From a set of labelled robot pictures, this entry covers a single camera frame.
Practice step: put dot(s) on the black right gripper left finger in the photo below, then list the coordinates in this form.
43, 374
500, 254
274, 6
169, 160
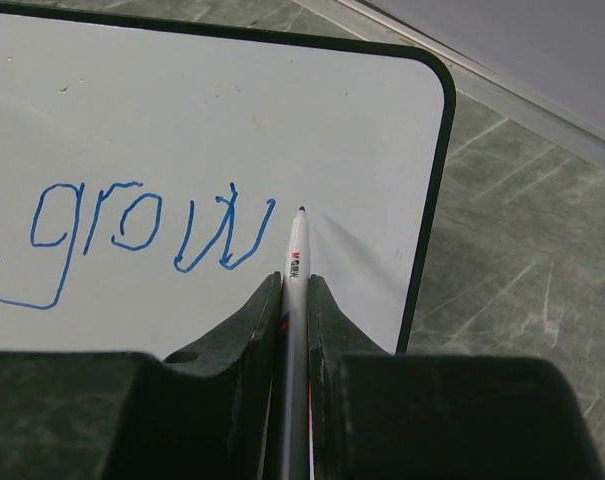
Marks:
198, 414

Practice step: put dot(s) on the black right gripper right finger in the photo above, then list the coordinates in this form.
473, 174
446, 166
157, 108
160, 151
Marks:
377, 415

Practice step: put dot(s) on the white blue whiteboard marker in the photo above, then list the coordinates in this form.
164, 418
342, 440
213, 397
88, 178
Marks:
288, 441

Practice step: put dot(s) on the white whiteboard black frame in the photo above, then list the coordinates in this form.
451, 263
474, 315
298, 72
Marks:
150, 171

